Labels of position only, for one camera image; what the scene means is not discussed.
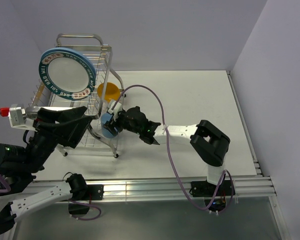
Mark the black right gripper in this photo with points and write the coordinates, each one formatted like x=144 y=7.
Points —
x=109 y=126

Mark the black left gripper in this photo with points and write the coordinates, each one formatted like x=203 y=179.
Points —
x=67 y=133

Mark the blue plastic cup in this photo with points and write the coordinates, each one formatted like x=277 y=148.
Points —
x=108 y=125

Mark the yellow bowl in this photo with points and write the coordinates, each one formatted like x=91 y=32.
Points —
x=112 y=92

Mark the white plate green rim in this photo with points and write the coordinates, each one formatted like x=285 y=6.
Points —
x=67 y=76

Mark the blue plastic plate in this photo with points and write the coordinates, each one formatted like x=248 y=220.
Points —
x=73 y=52

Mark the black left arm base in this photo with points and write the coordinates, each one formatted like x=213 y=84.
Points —
x=94 y=192

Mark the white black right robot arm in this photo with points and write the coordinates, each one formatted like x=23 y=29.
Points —
x=210 y=143

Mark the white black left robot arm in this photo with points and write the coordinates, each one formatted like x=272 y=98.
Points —
x=14 y=180

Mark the stainless steel dish rack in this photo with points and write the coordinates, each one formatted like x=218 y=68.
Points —
x=100 y=54

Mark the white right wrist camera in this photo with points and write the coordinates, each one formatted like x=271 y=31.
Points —
x=113 y=108

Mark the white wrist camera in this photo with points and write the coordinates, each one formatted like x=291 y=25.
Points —
x=16 y=114
x=113 y=108

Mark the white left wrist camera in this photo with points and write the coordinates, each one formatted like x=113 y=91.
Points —
x=16 y=114

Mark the aluminium rail frame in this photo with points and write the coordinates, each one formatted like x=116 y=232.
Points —
x=143 y=173

